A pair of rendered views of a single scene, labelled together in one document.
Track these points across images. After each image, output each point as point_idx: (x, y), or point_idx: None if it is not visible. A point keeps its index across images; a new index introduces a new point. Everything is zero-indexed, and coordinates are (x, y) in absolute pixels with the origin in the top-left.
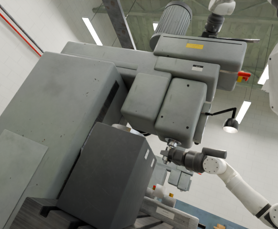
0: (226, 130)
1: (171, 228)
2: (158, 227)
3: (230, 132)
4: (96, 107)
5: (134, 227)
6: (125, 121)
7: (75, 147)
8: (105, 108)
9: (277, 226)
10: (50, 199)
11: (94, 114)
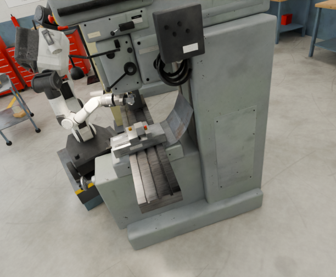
0: (80, 77)
1: (124, 133)
2: (126, 121)
3: (77, 79)
4: (174, 64)
5: (127, 109)
6: (189, 67)
7: (178, 90)
8: (175, 62)
9: None
10: (143, 97)
11: (175, 68)
